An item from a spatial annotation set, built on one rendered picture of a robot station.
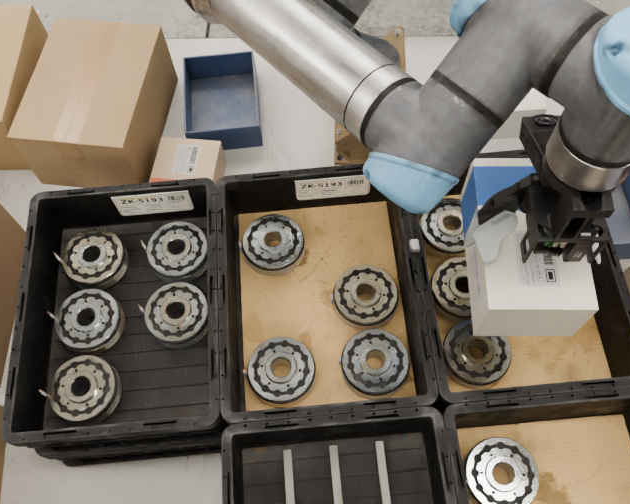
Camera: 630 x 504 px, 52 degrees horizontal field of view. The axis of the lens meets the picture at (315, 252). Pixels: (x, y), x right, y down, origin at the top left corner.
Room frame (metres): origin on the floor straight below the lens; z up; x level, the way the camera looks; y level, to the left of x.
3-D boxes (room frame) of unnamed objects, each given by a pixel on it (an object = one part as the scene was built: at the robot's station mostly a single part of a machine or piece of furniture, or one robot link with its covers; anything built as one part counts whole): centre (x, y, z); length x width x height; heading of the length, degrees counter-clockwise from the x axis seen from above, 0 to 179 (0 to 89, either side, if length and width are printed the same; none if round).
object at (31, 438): (0.39, 0.30, 0.92); 0.40 x 0.30 x 0.02; 1
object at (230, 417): (0.39, 0.00, 0.92); 0.40 x 0.30 x 0.02; 1
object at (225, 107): (0.91, 0.17, 0.74); 0.20 x 0.15 x 0.07; 3
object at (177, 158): (0.71, 0.24, 0.74); 0.16 x 0.12 x 0.07; 170
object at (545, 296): (0.35, -0.25, 1.10); 0.20 x 0.12 x 0.09; 176
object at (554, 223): (0.32, -0.25, 1.25); 0.09 x 0.08 x 0.12; 176
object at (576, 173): (0.32, -0.26, 1.33); 0.08 x 0.08 x 0.05
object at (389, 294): (0.40, -0.08, 0.86); 0.10 x 0.10 x 0.01
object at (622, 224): (0.59, -0.54, 0.74); 0.20 x 0.15 x 0.07; 2
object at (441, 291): (0.40, -0.23, 0.86); 0.10 x 0.10 x 0.01
